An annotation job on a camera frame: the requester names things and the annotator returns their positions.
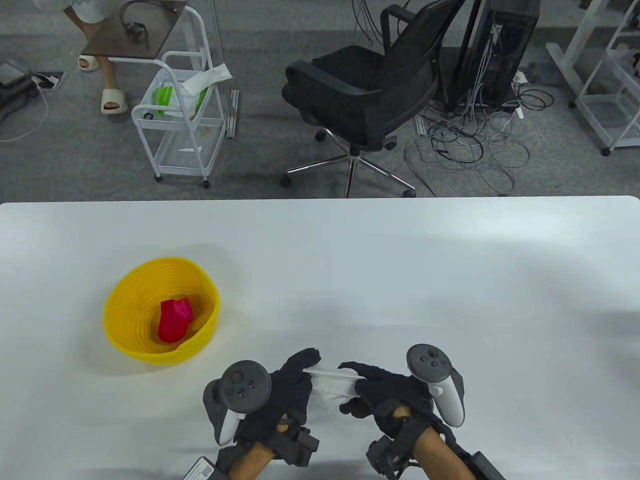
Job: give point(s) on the white metal rack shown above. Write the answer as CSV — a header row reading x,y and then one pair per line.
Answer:
x,y
600,107

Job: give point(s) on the black left glove sensor module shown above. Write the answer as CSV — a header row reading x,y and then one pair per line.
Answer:
x,y
300,445

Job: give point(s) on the white paper sheet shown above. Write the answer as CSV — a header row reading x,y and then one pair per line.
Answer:
x,y
210,76

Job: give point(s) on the black floor equipment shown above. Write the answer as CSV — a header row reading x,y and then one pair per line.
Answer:
x,y
15,90

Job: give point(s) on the grey white right hand controller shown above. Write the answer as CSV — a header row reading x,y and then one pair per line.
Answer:
x,y
430,362

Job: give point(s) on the black right wrist box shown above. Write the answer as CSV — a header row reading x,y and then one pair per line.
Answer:
x,y
485,467

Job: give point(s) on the person's right forearm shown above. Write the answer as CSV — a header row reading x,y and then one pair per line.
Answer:
x,y
440,457

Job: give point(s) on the white desk leg frame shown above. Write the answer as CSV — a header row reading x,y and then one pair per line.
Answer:
x,y
562,62

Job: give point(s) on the grey white hand controller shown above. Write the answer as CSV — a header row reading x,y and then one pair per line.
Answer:
x,y
245,385
430,362

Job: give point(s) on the white power strip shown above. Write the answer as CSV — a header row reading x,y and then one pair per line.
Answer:
x,y
520,76

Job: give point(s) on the grey white left hand controller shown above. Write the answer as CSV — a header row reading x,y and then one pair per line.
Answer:
x,y
245,385

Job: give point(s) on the green packet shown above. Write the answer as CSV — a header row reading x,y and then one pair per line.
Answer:
x,y
164,97

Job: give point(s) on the person's left forearm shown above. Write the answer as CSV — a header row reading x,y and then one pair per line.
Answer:
x,y
250,462

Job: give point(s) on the black labelled left wrist box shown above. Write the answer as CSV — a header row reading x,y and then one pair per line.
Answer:
x,y
200,470

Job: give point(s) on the black office chair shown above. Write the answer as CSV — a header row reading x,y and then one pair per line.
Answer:
x,y
350,85

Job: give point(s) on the black computer tower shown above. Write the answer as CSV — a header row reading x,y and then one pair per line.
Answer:
x,y
515,45

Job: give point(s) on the person's right hand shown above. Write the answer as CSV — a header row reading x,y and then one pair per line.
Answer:
x,y
395,395

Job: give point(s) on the yellow woven basket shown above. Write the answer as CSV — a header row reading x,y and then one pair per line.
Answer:
x,y
130,310

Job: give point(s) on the black right glove sensor module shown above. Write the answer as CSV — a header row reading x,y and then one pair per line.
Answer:
x,y
385,457

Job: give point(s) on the person's left hand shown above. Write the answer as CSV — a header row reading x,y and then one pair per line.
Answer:
x,y
292,395

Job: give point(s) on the beige sandal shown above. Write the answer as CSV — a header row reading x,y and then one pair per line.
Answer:
x,y
89,62
112,102

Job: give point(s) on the white wheeled cart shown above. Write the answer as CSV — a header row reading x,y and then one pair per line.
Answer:
x,y
175,157

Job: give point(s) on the floor socket box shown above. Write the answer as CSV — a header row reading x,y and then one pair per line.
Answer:
x,y
50,80

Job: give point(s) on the dark brown side table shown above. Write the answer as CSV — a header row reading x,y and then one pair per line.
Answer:
x,y
110,45

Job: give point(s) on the black glove sensor module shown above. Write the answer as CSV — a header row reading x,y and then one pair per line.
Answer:
x,y
385,457
300,445

